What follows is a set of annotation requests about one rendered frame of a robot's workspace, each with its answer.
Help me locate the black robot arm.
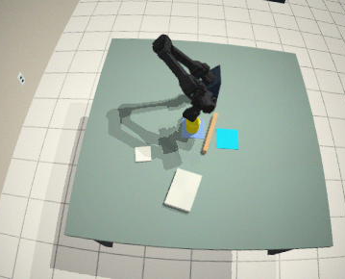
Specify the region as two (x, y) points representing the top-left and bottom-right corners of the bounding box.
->
(152, 34), (217, 114)

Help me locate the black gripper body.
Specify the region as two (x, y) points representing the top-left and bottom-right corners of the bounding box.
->
(183, 90), (213, 122)

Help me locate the tan wooden plank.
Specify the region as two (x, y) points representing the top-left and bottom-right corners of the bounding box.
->
(203, 113), (218, 154)

